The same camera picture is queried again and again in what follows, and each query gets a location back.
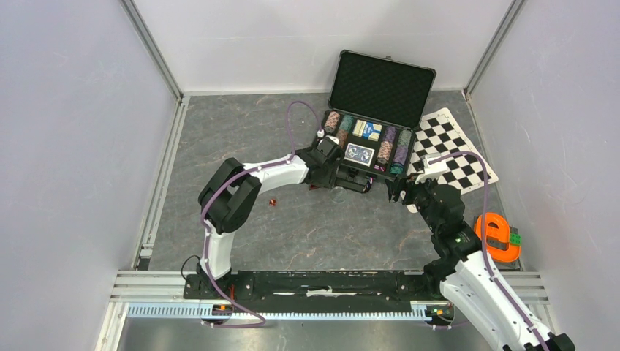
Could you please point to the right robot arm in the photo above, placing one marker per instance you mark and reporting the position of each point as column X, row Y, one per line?
column 465, row 274

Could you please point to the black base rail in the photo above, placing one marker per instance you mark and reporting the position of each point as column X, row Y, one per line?
column 315, row 291

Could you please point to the green toy block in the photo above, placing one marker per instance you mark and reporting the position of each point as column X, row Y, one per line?
column 515, row 239

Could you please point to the black poker set case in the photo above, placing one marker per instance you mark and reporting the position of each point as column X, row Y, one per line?
column 383, row 91

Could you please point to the dark grey mat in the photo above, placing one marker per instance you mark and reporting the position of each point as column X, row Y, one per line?
column 513, row 252

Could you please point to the orange chip stack in case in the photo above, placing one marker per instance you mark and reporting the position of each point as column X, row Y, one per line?
column 342, row 136

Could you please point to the purple chip stack in case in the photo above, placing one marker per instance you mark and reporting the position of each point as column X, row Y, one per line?
column 389, row 135

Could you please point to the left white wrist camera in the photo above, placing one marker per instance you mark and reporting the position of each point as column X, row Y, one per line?
column 323, row 137

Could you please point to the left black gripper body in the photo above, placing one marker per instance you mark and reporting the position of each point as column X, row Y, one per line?
column 327, row 178

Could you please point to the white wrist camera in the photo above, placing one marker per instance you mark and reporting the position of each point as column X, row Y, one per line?
column 323, row 137
column 433, row 166

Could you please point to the clear round dealer button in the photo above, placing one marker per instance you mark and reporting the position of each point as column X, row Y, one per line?
column 339, row 195

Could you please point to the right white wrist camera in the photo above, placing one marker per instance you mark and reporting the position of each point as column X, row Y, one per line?
column 433, row 166

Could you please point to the green chip stack in case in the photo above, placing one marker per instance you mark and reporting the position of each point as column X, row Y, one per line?
column 346, row 123

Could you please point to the orange tape dispenser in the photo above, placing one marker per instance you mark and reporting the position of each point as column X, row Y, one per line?
column 499, row 237

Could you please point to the blue card box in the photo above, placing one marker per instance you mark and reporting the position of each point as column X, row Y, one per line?
column 367, row 130

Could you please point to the black white checkered mat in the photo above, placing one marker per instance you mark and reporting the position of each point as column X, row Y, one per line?
column 439, row 133

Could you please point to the blue playing card deck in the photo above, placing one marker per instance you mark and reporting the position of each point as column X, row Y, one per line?
column 360, row 155

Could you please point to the grey green chip stack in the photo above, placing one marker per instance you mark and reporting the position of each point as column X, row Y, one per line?
column 404, row 138

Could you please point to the purple chip stack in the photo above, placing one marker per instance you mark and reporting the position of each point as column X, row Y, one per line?
column 389, row 135
column 400, row 156

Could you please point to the pink chip stack in case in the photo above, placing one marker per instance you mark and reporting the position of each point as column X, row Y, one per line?
column 384, row 152

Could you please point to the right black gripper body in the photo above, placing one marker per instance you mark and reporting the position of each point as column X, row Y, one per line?
column 419, row 195

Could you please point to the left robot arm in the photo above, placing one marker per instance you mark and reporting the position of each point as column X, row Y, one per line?
column 228, row 198

